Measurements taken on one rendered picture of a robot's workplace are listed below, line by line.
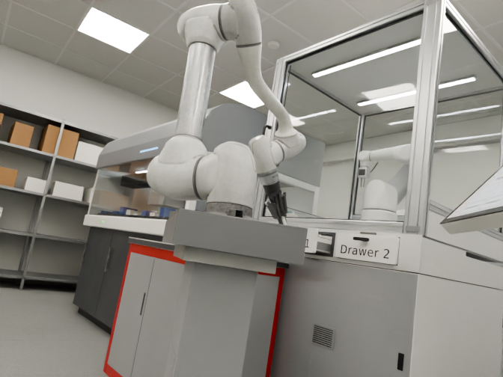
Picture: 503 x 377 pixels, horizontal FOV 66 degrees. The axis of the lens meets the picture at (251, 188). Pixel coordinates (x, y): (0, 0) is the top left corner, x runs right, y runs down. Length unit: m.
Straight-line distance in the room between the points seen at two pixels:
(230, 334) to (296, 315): 0.78
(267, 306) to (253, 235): 0.87
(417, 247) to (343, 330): 0.47
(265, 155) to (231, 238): 0.65
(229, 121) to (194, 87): 1.20
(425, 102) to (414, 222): 0.50
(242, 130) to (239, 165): 1.46
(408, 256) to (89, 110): 4.92
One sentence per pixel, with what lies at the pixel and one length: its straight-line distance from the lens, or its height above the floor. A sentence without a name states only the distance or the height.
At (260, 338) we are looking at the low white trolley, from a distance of 1.94.
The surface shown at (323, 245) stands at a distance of 1.80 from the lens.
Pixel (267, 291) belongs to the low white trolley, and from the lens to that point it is 1.92.
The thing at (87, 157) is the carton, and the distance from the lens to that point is 5.24.
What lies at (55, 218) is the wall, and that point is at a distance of 5.61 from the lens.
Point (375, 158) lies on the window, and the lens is 1.83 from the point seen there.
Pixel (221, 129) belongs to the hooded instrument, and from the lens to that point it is 2.59.
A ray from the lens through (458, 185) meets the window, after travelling 1.98.
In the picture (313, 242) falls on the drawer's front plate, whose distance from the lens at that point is 1.73.
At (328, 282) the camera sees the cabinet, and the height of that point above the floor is 0.70.
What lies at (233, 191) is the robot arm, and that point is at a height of 0.95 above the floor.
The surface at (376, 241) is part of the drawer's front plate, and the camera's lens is 1.70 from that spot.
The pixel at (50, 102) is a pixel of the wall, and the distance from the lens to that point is 5.76.
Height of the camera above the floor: 0.76
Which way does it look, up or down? 10 degrees up
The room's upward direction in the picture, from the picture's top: 9 degrees clockwise
